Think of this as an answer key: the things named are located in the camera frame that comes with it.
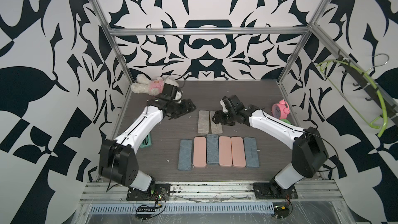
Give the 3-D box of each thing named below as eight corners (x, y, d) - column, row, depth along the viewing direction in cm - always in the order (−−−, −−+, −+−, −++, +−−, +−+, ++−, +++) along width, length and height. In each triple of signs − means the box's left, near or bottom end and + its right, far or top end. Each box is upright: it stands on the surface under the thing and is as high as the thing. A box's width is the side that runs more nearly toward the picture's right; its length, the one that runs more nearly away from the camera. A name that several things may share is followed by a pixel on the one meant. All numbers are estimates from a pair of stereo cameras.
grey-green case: (141, 147, 90) (140, 145, 88) (144, 134, 95) (143, 132, 93) (150, 147, 90) (149, 145, 88) (153, 134, 95) (152, 133, 93)
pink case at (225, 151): (219, 166, 82) (220, 165, 81) (217, 137, 93) (217, 136, 91) (233, 166, 82) (234, 165, 81) (229, 137, 93) (230, 136, 91)
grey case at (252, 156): (246, 167, 83) (247, 165, 81) (243, 138, 93) (244, 136, 91) (258, 168, 82) (260, 166, 80) (254, 139, 92) (255, 137, 90)
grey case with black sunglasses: (197, 134, 93) (197, 132, 91) (197, 112, 103) (197, 110, 101) (209, 134, 93) (210, 132, 91) (208, 112, 103) (209, 110, 101)
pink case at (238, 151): (232, 166, 83) (233, 165, 80) (231, 138, 93) (231, 136, 91) (244, 168, 82) (246, 166, 80) (242, 139, 92) (243, 137, 90)
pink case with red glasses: (193, 167, 82) (193, 165, 81) (193, 138, 93) (193, 136, 91) (206, 167, 82) (207, 165, 81) (206, 138, 93) (206, 136, 91)
